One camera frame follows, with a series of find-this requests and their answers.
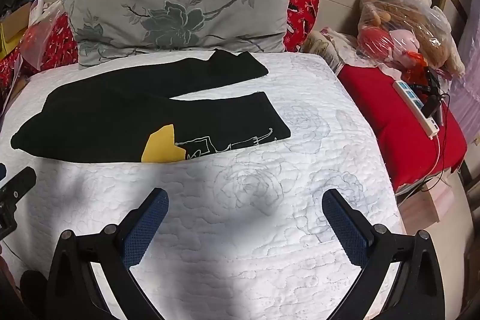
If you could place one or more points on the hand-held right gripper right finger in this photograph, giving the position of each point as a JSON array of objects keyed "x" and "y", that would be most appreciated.
[{"x": 345, "y": 230}]

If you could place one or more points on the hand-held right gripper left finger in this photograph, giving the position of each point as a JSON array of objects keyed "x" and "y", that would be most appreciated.
[{"x": 146, "y": 230}]

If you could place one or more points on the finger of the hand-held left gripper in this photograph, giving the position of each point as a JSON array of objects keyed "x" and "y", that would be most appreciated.
[{"x": 20, "y": 181}]

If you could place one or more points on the black pants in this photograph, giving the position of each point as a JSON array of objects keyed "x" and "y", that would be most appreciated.
[{"x": 112, "y": 110}]

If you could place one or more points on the wooden box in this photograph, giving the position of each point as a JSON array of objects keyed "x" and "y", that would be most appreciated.
[{"x": 431, "y": 203}]

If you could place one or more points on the white quilted bedspread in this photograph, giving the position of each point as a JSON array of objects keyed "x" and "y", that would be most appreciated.
[{"x": 243, "y": 155}]

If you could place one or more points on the red cushion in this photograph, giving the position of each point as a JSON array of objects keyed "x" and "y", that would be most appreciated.
[{"x": 375, "y": 98}]

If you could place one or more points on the clear plastic bag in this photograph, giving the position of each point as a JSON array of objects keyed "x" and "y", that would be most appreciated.
[{"x": 41, "y": 38}]

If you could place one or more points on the white power strip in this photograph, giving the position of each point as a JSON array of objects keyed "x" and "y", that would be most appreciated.
[{"x": 412, "y": 100}]

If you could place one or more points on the cardboard box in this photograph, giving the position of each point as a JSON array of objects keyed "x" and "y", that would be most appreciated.
[{"x": 17, "y": 19}]

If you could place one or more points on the lilac lace curtain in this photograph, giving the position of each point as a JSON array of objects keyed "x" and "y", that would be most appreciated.
[{"x": 465, "y": 95}]

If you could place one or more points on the small patterned cushion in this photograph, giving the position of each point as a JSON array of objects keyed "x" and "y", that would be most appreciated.
[{"x": 326, "y": 46}]

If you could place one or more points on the plastic bag of plush toys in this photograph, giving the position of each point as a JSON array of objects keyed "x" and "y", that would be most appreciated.
[{"x": 405, "y": 23}]

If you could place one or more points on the grey floral pillow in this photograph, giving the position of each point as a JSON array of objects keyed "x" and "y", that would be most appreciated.
[{"x": 187, "y": 4}]

